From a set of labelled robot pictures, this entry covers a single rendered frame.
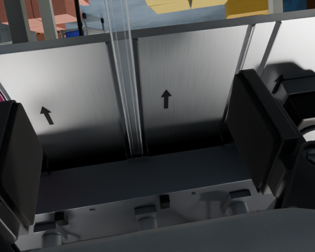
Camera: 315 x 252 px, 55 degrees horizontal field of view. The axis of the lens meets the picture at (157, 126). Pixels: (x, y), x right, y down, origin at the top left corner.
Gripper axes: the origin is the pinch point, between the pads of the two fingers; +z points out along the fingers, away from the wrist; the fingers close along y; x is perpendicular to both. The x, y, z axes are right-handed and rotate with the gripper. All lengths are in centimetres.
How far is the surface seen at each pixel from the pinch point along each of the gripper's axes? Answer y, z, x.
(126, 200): -1.8, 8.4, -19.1
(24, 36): -18, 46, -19
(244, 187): 11.5, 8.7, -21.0
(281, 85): 14.5, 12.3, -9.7
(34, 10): -81, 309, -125
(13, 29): -19, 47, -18
